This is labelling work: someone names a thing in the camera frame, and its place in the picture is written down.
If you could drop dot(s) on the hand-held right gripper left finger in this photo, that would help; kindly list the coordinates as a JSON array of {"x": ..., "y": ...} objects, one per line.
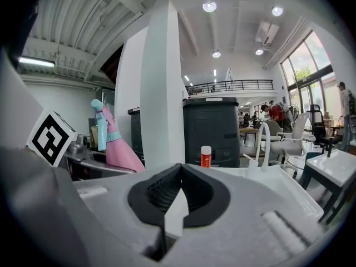
[{"x": 83, "y": 218}]

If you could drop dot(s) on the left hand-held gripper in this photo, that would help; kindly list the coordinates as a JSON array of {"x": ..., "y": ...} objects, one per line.
[{"x": 50, "y": 138}]

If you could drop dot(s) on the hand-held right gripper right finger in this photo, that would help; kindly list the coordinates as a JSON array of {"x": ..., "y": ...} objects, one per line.
[{"x": 236, "y": 232}]

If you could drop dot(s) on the pink spray bottle teal trigger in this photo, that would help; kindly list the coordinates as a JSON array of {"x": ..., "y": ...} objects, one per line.
[{"x": 119, "y": 152}]

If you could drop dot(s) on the orange bottle white cap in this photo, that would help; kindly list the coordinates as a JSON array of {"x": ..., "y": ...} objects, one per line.
[{"x": 206, "y": 157}]

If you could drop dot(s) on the cardboard box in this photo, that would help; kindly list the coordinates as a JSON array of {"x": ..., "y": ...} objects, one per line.
[{"x": 94, "y": 138}]

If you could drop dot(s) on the dark grey basin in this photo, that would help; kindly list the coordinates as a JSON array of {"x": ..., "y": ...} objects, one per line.
[{"x": 91, "y": 168}]

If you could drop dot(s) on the white soap pump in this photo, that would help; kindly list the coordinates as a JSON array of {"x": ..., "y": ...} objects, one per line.
[{"x": 252, "y": 165}]

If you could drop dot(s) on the fluorescent tube light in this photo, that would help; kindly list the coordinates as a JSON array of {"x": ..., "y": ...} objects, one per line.
[{"x": 36, "y": 62}]

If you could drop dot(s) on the narrow dark grey cabinet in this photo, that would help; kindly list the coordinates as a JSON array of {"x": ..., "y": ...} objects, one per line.
[{"x": 136, "y": 132}]

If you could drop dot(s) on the white curved faucet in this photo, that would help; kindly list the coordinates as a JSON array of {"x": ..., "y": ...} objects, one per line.
[{"x": 265, "y": 138}]

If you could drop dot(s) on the wooden table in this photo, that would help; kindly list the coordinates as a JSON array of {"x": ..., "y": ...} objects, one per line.
[{"x": 249, "y": 131}]

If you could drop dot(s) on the large dark grey cabinet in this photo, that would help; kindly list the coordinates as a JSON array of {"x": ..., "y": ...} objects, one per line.
[{"x": 211, "y": 132}]

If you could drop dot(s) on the white office chair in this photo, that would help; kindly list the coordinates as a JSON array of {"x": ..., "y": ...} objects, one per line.
[{"x": 292, "y": 143}]

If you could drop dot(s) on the white sink on dark stand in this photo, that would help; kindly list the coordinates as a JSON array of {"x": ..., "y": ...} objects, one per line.
[{"x": 333, "y": 168}]

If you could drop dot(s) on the black faucet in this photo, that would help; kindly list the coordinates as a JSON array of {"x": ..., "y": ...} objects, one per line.
[{"x": 330, "y": 149}]

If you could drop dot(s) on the black office chair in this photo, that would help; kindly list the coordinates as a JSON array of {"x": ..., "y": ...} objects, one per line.
[{"x": 322, "y": 135}]

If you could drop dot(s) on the black balcony railing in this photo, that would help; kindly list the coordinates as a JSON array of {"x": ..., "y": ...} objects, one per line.
[{"x": 231, "y": 85}]

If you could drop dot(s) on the round ceiling light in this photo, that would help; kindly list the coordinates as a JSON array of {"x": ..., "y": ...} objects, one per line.
[
  {"x": 209, "y": 7},
  {"x": 259, "y": 52},
  {"x": 216, "y": 54},
  {"x": 277, "y": 11}
]

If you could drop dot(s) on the large glass window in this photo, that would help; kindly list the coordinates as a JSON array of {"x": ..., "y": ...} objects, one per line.
[{"x": 306, "y": 65}]

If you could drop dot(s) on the ceiling air conditioner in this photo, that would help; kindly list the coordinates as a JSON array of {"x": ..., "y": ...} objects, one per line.
[{"x": 267, "y": 32}]

